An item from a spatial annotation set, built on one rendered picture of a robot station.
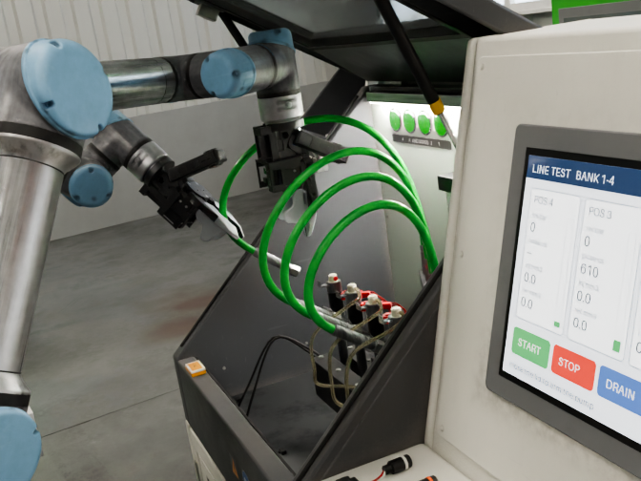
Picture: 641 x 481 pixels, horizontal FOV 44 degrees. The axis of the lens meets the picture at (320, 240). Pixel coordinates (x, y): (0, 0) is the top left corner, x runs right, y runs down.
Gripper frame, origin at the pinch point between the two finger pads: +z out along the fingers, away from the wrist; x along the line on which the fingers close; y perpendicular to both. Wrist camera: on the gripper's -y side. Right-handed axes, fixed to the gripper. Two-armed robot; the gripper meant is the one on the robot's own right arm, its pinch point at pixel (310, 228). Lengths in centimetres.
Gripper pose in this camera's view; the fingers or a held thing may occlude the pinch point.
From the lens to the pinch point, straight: 144.3
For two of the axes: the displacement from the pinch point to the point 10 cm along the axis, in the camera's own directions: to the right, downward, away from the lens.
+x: 4.0, 1.9, -9.0
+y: -9.0, 2.3, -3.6
